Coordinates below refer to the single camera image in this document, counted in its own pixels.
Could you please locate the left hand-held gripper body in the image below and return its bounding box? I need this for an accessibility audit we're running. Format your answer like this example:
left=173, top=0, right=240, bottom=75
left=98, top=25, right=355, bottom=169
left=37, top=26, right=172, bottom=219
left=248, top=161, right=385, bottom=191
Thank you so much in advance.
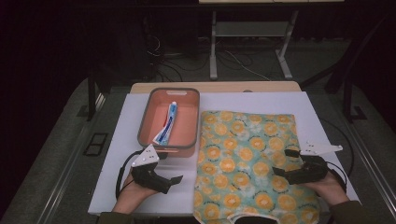
left=130, top=144, right=173, bottom=195

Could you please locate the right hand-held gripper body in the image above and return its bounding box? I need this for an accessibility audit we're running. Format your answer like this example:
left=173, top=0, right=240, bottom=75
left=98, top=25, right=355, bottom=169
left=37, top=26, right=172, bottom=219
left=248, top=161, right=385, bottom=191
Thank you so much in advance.
left=289, top=141, right=344, bottom=186

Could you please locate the blue and white toothpaste tube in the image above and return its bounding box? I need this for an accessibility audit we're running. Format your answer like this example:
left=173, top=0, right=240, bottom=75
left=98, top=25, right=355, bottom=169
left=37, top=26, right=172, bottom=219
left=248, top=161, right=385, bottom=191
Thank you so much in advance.
left=152, top=101, right=178, bottom=147

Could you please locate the orange basket with grey rim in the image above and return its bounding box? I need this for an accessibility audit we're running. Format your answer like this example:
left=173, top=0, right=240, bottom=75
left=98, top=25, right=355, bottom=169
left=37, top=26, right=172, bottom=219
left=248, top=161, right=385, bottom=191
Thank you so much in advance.
left=136, top=87, right=201, bottom=159

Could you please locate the orange print cloth bag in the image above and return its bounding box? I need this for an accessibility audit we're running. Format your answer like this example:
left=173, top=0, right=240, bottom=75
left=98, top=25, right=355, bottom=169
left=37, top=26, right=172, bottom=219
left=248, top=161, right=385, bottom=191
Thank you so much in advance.
left=192, top=110, right=322, bottom=224

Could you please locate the person's left hand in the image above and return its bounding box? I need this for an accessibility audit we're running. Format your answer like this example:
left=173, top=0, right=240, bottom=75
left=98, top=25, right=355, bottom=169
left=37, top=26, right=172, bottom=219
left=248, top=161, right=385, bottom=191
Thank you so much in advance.
left=111, top=172, right=161, bottom=215

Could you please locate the person's right hand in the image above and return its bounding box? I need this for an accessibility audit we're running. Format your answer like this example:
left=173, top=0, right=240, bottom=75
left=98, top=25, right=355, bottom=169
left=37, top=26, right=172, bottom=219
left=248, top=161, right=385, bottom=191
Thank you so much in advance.
left=302, top=170, right=350, bottom=207

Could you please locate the white table board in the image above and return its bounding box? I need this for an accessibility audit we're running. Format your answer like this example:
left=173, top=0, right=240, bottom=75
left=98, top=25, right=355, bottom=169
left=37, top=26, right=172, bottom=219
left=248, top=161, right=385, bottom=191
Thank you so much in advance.
left=88, top=91, right=361, bottom=217

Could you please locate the black floor socket plate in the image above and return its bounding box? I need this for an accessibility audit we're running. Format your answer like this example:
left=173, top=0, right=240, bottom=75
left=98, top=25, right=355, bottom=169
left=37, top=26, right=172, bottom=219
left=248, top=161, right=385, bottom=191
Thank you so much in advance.
left=82, top=132, right=109, bottom=158

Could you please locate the dark metal stand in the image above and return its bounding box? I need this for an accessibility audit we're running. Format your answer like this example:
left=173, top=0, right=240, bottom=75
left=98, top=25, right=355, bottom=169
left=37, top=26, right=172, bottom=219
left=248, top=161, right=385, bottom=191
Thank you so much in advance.
left=78, top=65, right=112, bottom=123
left=341, top=69, right=369, bottom=124

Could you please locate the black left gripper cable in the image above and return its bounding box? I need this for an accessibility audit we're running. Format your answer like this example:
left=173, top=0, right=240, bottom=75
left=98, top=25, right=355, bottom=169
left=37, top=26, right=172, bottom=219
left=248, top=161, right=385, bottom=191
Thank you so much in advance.
left=115, top=148, right=146, bottom=201

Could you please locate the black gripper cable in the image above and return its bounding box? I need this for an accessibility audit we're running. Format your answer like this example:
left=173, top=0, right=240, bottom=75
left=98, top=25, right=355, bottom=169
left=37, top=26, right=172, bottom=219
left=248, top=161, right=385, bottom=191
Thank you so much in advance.
left=326, top=161, right=348, bottom=193
left=115, top=148, right=146, bottom=201

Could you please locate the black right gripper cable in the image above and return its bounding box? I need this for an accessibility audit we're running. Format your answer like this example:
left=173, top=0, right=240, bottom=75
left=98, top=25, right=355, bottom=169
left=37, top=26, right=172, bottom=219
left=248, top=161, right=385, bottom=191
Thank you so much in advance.
left=326, top=161, right=348, bottom=193

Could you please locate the thin black cable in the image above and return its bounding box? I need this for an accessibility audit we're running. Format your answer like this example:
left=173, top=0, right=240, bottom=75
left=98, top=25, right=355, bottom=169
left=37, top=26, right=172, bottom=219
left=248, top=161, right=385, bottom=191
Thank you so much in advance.
left=319, top=119, right=356, bottom=177

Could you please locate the aluminium floor rail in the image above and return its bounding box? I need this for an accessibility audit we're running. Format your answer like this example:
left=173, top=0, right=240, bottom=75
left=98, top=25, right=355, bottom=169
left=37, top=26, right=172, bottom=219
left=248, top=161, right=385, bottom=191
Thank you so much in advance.
left=36, top=92, right=107, bottom=224
left=347, top=120, right=396, bottom=213

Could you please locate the black floor cable tangle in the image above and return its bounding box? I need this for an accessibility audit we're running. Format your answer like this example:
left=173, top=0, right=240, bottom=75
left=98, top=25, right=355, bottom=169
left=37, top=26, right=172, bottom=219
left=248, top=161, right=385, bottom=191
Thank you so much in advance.
left=146, top=17, right=253, bottom=83

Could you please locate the white floor cable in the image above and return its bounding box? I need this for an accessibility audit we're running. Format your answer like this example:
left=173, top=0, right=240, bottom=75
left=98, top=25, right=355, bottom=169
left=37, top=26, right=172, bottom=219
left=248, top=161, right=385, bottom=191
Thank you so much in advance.
left=223, top=50, right=273, bottom=82

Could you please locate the white desk with metal frame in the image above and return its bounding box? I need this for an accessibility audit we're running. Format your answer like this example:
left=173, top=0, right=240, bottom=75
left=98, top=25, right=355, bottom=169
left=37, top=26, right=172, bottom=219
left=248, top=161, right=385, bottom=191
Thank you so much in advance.
left=198, top=0, right=346, bottom=81

